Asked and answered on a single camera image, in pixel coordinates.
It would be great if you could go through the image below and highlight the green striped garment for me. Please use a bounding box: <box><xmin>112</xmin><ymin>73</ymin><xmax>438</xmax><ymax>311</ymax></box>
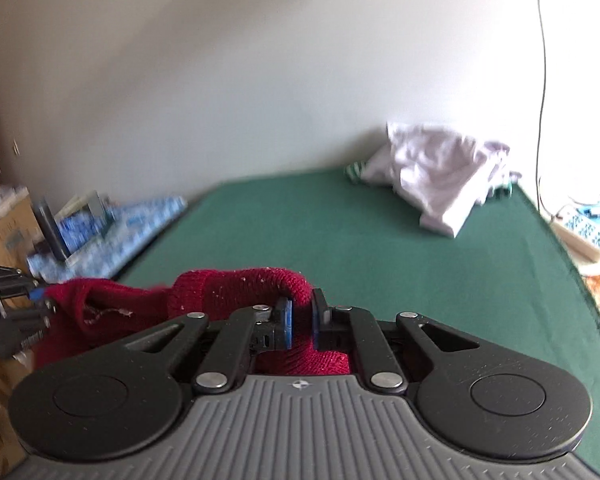
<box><xmin>344</xmin><ymin>160</ymin><xmax>523</xmax><ymax>201</ymax></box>

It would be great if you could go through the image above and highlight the black wall cable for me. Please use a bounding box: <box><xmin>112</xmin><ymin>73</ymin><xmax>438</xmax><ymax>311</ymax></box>
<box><xmin>531</xmin><ymin>0</ymin><xmax>551</xmax><ymax>221</ymax></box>

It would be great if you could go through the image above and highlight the cardboard box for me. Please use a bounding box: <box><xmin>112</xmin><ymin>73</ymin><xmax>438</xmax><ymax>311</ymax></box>
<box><xmin>0</xmin><ymin>187</ymin><xmax>45</xmax><ymax>281</ymax></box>

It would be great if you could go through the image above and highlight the grey upright panel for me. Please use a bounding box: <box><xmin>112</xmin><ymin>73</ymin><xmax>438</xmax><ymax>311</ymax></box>
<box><xmin>86</xmin><ymin>191</ymin><xmax>116</xmax><ymax>224</ymax></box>

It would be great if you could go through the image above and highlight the green table cover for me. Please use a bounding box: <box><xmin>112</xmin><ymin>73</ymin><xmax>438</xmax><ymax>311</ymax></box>
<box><xmin>114</xmin><ymin>167</ymin><xmax>600</xmax><ymax>478</ymax></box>

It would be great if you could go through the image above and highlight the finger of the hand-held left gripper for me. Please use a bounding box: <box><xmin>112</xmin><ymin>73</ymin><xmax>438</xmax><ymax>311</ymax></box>
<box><xmin>0</xmin><ymin>299</ymin><xmax>56</xmax><ymax>359</ymax></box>
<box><xmin>0</xmin><ymin>265</ymin><xmax>44</xmax><ymax>306</ymax></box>

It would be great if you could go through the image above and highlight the white power strip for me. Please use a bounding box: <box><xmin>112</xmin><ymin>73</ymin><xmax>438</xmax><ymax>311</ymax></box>
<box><xmin>550</xmin><ymin>205</ymin><xmax>600</xmax><ymax>263</ymax></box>

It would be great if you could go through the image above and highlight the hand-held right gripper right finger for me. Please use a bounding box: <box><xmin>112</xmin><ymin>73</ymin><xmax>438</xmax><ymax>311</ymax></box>
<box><xmin>311</xmin><ymin>287</ymin><xmax>481</xmax><ymax>396</ymax></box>

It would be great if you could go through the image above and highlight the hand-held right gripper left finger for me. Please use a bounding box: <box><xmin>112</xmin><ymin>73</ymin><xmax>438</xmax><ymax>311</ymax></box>
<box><xmin>124</xmin><ymin>297</ymin><xmax>295</xmax><ymax>395</ymax></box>

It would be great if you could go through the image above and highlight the red knitted sweater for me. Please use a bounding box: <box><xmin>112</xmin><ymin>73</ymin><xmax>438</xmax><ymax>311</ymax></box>
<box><xmin>32</xmin><ymin>267</ymin><xmax>353</xmax><ymax>377</ymax></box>

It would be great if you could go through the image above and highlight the white garment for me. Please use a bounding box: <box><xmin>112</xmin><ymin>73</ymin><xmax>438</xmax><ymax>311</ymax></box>
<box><xmin>360</xmin><ymin>121</ymin><xmax>512</xmax><ymax>238</ymax></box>

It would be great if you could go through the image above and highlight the dark grey post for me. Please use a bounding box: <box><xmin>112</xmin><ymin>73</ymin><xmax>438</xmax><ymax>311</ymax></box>
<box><xmin>34</xmin><ymin>200</ymin><xmax>68</xmax><ymax>261</ymax></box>

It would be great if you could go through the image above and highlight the blue patterned cloth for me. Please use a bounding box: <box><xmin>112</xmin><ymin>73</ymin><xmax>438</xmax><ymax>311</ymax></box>
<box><xmin>27</xmin><ymin>195</ymin><xmax>188</xmax><ymax>281</ymax></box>

